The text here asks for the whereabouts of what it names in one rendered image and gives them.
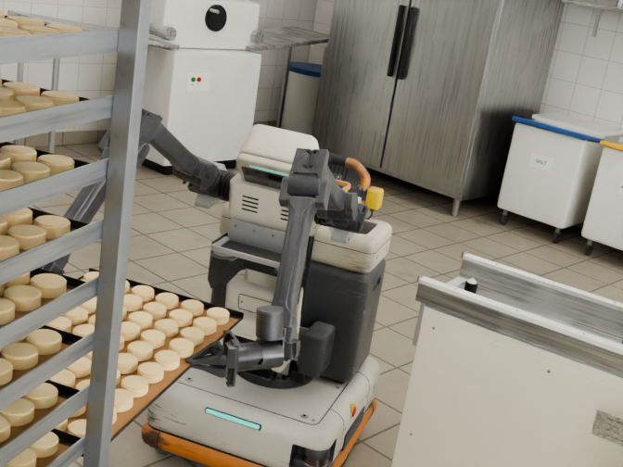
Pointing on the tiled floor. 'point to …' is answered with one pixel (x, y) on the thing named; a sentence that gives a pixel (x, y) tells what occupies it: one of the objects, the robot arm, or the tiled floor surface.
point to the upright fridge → (435, 87)
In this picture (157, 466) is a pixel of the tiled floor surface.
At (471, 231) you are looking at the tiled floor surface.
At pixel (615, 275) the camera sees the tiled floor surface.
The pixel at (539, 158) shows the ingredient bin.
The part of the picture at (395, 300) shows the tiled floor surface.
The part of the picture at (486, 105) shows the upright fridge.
